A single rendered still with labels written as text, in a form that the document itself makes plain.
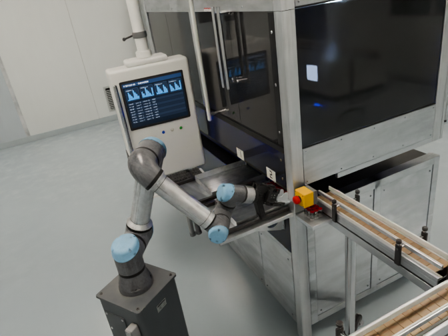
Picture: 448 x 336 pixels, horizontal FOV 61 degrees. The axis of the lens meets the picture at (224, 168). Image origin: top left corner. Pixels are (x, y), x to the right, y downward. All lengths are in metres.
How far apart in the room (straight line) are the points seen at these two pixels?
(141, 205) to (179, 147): 1.01
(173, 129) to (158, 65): 0.42
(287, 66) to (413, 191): 1.19
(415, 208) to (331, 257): 0.63
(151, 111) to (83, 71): 4.56
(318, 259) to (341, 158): 0.57
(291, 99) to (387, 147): 0.69
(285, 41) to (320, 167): 0.63
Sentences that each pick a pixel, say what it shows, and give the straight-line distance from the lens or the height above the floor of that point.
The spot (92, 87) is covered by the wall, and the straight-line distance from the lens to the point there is 7.04.
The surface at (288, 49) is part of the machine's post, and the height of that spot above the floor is 1.65.
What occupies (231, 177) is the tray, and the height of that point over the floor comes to 0.88.
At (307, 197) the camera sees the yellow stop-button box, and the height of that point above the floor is 1.01.
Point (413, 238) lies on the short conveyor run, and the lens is 1.66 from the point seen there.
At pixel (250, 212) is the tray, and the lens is 1.94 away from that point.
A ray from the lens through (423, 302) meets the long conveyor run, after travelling 1.44.
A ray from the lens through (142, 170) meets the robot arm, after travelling 1.43.
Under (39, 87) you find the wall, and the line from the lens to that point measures 6.99.
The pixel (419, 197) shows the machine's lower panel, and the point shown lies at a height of 0.65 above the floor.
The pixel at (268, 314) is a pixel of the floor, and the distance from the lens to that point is 2.63.
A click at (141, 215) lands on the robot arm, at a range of 1.69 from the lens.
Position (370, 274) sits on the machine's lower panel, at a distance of 2.55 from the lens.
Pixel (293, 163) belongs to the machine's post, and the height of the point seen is 1.15.
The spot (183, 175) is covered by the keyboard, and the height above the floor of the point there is 0.83.
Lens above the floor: 1.93
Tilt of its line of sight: 26 degrees down
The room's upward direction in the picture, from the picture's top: 9 degrees counter-clockwise
